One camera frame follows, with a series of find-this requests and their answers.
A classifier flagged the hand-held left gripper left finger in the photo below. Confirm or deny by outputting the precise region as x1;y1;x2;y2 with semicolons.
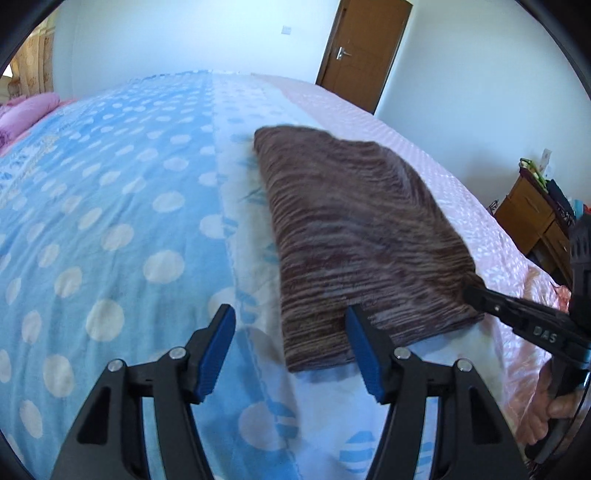
48;303;238;480

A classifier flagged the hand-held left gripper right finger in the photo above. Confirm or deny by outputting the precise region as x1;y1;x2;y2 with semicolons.
344;305;529;480

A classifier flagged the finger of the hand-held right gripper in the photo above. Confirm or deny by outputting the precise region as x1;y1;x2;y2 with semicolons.
463;273;572;329

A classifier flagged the brown knit sweater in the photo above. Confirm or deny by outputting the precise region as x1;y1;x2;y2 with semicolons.
253;124;485;374

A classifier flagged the person's right hand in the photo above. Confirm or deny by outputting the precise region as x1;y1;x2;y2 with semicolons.
525;362;586;448

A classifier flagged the wooden cabinet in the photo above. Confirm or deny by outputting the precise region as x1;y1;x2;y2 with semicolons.
493;175;575;282

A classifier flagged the pile of clutter on cabinet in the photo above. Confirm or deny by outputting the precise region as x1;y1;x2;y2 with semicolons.
518;158;591;227

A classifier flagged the blue and pink bed sheet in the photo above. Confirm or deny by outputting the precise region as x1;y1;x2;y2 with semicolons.
0;69;572;480

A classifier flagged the brown wooden door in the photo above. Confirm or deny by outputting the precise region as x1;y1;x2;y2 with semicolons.
315;0;413;115

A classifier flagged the pink pillow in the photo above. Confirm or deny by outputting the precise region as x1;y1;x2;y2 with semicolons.
0;92;63;147

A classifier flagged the yellow patterned curtain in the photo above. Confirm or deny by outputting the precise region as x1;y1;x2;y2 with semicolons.
9;23;57;100

